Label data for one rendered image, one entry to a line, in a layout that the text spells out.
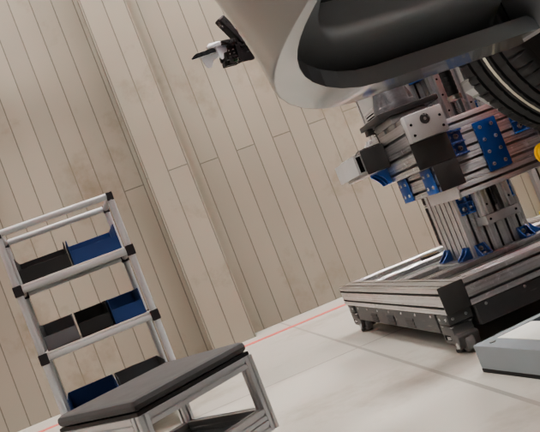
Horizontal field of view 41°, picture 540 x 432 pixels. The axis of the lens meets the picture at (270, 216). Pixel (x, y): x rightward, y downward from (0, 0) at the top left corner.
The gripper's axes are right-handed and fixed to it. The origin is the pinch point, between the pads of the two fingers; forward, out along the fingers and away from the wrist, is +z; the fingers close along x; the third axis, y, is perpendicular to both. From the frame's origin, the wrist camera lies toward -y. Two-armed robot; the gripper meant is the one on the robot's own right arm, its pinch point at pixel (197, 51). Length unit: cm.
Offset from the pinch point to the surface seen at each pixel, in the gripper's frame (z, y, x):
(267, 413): 36, 103, -52
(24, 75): 4, -62, 293
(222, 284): -61, 115, 228
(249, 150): -120, 36, 248
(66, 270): 53, 59, 78
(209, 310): -47, 129, 230
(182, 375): 55, 83, -57
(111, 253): 34, 59, 76
